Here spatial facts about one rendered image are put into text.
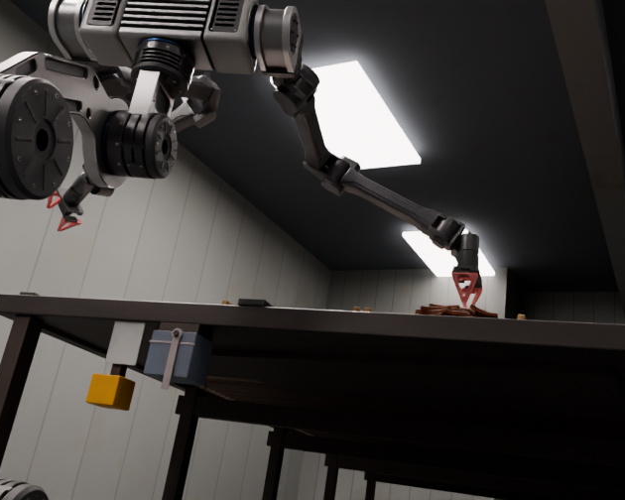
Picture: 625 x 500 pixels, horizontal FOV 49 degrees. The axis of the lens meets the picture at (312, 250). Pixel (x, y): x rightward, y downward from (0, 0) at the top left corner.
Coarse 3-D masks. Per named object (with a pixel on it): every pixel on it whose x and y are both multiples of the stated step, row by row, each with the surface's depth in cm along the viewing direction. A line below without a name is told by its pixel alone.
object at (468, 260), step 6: (462, 252) 188; (468, 252) 187; (474, 252) 187; (462, 258) 187; (468, 258) 186; (474, 258) 186; (462, 264) 186; (468, 264) 186; (474, 264) 186; (456, 270) 184; (468, 270) 185; (474, 270) 182; (462, 282) 192
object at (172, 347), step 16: (160, 336) 184; (176, 336) 181; (192, 336) 180; (208, 336) 188; (160, 352) 182; (176, 352) 180; (192, 352) 179; (208, 352) 186; (160, 368) 180; (176, 368) 178; (192, 368) 179; (192, 384) 185
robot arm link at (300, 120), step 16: (304, 64) 175; (288, 96) 172; (288, 112) 180; (304, 112) 181; (304, 128) 190; (304, 144) 200; (320, 144) 199; (320, 160) 205; (336, 160) 208; (320, 176) 208; (336, 176) 206
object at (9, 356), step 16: (16, 320) 206; (32, 320) 206; (16, 336) 204; (32, 336) 206; (16, 352) 202; (32, 352) 206; (0, 368) 201; (16, 368) 200; (0, 384) 199; (16, 384) 200; (0, 400) 197; (16, 400) 200; (0, 416) 195; (0, 432) 195; (0, 448) 195; (0, 464) 195
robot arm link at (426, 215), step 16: (352, 160) 207; (352, 176) 204; (336, 192) 206; (352, 192) 207; (368, 192) 201; (384, 192) 199; (384, 208) 202; (400, 208) 196; (416, 208) 195; (416, 224) 195; (432, 224) 192; (448, 224) 190; (448, 240) 190
